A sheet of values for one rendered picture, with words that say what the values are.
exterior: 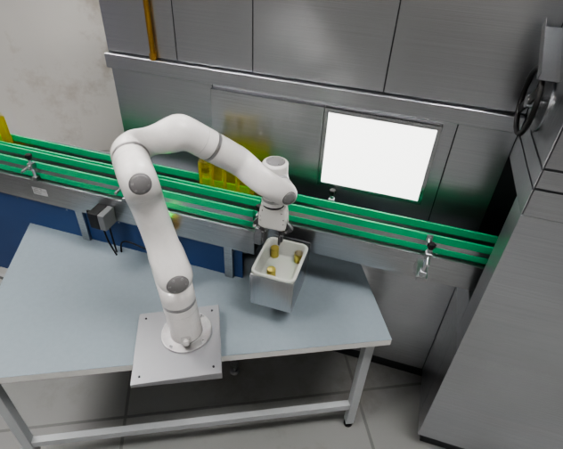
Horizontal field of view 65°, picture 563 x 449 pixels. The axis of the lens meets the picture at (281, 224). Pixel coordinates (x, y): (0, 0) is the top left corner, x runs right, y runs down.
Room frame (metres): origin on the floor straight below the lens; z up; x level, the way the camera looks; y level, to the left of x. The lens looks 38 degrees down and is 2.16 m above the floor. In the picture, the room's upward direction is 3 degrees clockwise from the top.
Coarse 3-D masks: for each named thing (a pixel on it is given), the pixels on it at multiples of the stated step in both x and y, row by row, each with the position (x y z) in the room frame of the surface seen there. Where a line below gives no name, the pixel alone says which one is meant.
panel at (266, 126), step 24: (216, 96) 1.70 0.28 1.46; (240, 96) 1.67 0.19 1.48; (264, 96) 1.65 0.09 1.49; (216, 120) 1.70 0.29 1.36; (240, 120) 1.67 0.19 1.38; (264, 120) 1.64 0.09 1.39; (288, 120) 1.62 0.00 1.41; (312, 120) 1.59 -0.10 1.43; (384, 120) 1.52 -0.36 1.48; (408, 120) 1.50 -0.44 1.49; (240, 144) 1.67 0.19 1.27; (264, 144) 1.64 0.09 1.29; (288, 144) 1.61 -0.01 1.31; (312, 144) 1.59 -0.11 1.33; (312, 168) 1.58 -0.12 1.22
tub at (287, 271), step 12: (276, 240) 1.37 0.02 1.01; (264, 252) 1.30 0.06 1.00; (288, 252) 1.35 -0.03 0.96; (264, 264) 1.29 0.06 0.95; (276, 264) 1.30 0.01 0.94; (288, 264) 1.30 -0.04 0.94; (300, 264) 1.23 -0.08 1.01; (264, 276) 1.16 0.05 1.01; (276, 276) 1.23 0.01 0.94; (288, 276) 1.23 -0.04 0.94
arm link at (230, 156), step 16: (224, 144) 1.12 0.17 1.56; (208, 160) 1.10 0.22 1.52; (224, 160) 1.10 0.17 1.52; (240, 160) 1.13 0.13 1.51; (256, 160) 1.14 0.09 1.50; (240, 176) 1.12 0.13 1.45; (256, 176) 1.11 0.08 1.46; (272, 176) 1.11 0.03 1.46; (256, 192) 1.10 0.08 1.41; (272, 192) 1.10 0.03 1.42; (288, 192) 1.12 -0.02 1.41
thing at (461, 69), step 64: (128, 0) 1.82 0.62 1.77; (192, 0) 1.75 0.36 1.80; (256, 0) 1.68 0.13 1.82; (320, 0) 1.62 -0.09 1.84; (384, 0) 1.57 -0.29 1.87; (448, 0) 1.51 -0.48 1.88; (512, 0) 1.46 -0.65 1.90; (128, 64) 1.81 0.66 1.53; (192, 64) 1.76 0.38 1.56; (256, 64) 1.68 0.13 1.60; (320, 64) 1.62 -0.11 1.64; (384, 64) 1.56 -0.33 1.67; (448, 64) 1.50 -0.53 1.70; (512, 64) 1.45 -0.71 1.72; (128, 128) 1.85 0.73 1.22; (448, 128) 1.48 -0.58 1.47; (512, 128) 1.41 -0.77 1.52; (320, 192) 1.60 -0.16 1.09; (448, 192) 1.47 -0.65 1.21; (512, 192) 1.41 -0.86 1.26
